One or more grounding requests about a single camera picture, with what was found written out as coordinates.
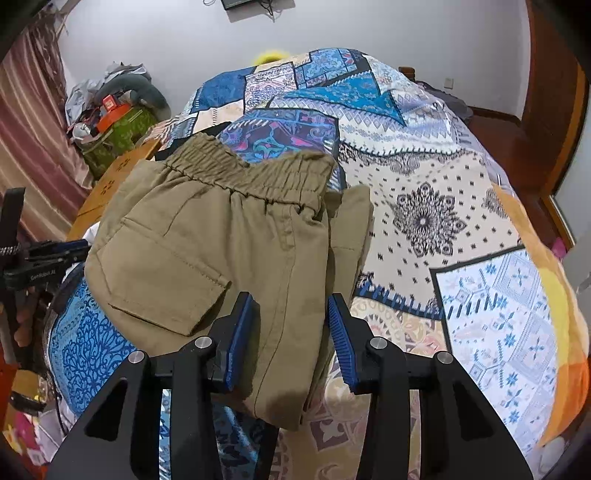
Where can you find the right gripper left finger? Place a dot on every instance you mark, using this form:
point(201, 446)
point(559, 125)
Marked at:
point(117, 437)

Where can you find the khaki pants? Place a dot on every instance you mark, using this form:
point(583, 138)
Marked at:
point(182, 237)

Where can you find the left hand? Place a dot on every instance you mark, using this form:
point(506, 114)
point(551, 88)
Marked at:
point(26, 303)

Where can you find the striped pink curtain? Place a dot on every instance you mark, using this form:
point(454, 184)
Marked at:
point(36, 153)

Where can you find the green bag with clutter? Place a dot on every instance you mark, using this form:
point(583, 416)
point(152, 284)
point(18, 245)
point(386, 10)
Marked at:
point(120, 137)

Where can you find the blue patchwork bedspread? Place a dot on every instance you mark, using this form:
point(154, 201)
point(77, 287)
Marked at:
point(453, 263)

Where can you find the wooden door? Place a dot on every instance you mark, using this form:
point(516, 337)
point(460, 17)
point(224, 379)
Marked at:
point(555, 107)

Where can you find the yellow pillow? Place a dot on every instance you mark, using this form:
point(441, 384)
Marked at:
point(270, 56)

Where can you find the wall mounted monitor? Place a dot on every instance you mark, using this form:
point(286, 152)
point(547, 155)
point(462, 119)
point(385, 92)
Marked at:
point(232, 4)

